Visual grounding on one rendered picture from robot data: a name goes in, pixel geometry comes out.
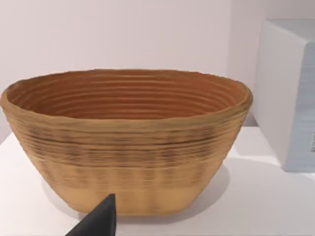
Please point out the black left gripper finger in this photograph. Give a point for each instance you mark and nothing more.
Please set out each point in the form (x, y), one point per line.
(101, 218)

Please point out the brown woven basket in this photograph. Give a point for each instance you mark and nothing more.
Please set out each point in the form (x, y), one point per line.
(128, 152)

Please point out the pale microwave oven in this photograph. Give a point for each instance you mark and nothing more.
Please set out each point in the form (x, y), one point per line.
(283, 98)

